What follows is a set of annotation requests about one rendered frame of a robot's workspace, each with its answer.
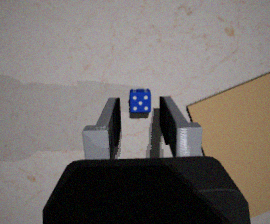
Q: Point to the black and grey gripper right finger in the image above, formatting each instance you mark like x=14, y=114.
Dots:
x=184, y=139

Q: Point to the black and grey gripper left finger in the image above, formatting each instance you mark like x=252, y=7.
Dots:
x=99, y=140

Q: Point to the blue die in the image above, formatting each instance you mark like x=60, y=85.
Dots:
x=140, y=101

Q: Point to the tan flat mat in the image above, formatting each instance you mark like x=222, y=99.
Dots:
x=236, y=131

